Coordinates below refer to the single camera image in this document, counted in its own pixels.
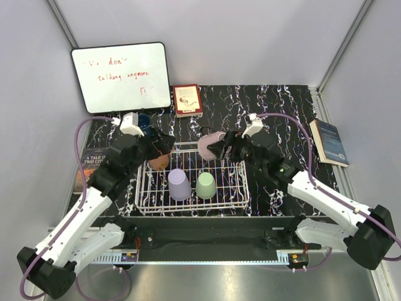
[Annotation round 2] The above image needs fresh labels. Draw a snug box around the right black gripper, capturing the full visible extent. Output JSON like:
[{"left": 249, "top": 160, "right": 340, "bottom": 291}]
[{"left": 209, "top": 129, "right": 267, "bottom": 172}]

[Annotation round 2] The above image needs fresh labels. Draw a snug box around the white slotted cable duct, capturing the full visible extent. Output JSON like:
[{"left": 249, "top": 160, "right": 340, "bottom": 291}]
[{"left": 92, "top": 252, "right": 138, "bottom": 265}]

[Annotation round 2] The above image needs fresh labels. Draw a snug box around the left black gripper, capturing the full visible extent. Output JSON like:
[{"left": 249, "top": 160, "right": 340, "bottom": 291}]
[{"left": 127, "top": 125, "right": 176, "bottom": 176}]

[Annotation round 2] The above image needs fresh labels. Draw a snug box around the white wire dish rack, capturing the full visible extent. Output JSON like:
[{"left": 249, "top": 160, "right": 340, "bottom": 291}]
[{"left": 135, "top": 142, "right": 251, "bottom": 216}]

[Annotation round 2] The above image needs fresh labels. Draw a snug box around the blue paperback book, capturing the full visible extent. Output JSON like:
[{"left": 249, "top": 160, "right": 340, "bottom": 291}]
[{"left": 310, "top": 119, "right": 349, "bottom": 167}]

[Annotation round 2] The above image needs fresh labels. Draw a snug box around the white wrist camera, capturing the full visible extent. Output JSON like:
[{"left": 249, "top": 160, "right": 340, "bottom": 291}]
[
  {"left": 242, "top": 113, "right": 263, "bottom": 139},
  {"left": 112, "top": 112, "right": 145, "bottom": 137}
]

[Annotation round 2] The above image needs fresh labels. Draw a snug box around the lavender plastic cup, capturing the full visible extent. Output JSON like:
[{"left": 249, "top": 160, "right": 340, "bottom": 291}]
[{"left": 168, "top": 169, "right": 191, "bottom": 201}]

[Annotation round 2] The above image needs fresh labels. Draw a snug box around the red and cream book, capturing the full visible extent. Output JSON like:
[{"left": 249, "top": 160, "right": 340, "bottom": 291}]
[{"left": 173, "top": 84, "right": 203, "bottom": 118}]

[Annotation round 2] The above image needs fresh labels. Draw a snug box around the light green plastic cup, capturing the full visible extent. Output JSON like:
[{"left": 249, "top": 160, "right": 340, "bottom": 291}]
[{"left": 195, "top": 172, "right": 217, "bottom": 199}]

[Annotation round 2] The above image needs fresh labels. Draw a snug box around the orange pink mug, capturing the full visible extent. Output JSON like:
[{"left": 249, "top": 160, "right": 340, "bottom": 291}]
[{"left": 148, "top": 152, "right": 170, "bottom": 171}]

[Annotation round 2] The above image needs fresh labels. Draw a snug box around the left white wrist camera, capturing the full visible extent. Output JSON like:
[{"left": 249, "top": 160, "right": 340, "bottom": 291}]
[{"left": 112, "top": 112, "right": 145, "bottom": 137}]

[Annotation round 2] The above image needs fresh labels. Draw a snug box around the Tale of Two Cities book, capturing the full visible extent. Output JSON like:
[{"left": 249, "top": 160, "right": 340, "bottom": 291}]
[{"left": 73, "top": 147, "right": 108, "bottom": 194}]

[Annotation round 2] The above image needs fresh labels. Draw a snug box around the black marbled table mat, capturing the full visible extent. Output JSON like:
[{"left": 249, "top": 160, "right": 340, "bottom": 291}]
[{"left": 71, "top": 84, "right": 347, "bottom": 218}]

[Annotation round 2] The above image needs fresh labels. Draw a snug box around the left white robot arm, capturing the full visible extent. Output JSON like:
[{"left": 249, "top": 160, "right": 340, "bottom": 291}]
[{"left": 17, "top": 125, "right": 175, "bottom": 299}]

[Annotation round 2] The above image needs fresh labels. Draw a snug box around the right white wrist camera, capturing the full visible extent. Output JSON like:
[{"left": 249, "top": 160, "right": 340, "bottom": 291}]
[{"left": 242, "top": 113, "right": 263, "bottom": 139}]

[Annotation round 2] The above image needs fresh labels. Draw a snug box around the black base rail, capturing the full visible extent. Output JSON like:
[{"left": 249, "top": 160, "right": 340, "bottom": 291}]
[{"left": 99, "top": 215, "right": 322, "bottom": 263}]

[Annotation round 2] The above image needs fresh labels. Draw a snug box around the white dry-erase board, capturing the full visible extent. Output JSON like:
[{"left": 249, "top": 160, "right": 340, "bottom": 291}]
[{"left": 71, "top": 42, "right": 171, "bottom": 114}]

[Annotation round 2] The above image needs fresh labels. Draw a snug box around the dark blue mug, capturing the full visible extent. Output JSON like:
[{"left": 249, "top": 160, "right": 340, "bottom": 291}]
[{"left": 138, "top": 114, "right": 153, "bottom": 137}]

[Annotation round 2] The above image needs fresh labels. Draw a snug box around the mauve ceramic mug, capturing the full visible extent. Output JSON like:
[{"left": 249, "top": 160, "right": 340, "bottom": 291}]
[{"left": 197, "top": 131, "right": 226, "bottom": 161}]

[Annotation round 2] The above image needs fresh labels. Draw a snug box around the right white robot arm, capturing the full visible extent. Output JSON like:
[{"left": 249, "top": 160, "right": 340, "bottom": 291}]
[{"left": 201, "top": 131, "right": 395, "bottom": 270}]

